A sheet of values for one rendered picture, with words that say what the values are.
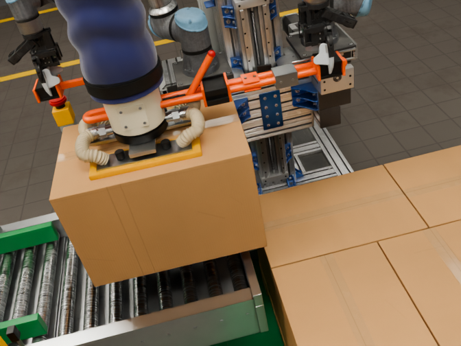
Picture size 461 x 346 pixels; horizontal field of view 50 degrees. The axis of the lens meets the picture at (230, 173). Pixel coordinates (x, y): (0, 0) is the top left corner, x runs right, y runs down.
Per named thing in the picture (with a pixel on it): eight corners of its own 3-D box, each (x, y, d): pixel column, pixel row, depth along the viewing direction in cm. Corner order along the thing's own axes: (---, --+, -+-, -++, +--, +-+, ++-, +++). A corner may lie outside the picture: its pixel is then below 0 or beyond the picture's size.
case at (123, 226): (94, 287, 167) (48, 200, 142) (99, 209, 199) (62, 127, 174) (267, 246, 169) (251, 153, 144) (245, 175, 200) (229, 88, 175)
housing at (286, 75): (276, 90, 150) (274, 77, 147) (272, 79, 155) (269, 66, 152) (299, 85, 150) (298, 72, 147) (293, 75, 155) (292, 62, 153)
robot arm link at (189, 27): (196, 54, 187) (188, 20, 178) (172, 48, 195) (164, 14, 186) (217, 41, 193) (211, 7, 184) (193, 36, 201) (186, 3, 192)
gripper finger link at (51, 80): (63, 94, 164) (55, 66, 162) (45, 98, 164) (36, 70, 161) (65, 93, 167) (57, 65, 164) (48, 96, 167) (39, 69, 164)
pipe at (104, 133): (86, 167, 146) (79, 152, 142) (92, 123, 165) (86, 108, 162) (199, 143, 146) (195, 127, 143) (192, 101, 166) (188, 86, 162)
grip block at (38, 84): (38, 103, 168) (31, 90, 165) (42, 91, 175) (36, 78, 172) (62, 98, 168) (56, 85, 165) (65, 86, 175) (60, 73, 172)
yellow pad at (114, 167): (90, 181, 146) (84, 168, 143) (92, 161, 154) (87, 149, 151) (202, 156, 147) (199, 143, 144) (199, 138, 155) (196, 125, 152)
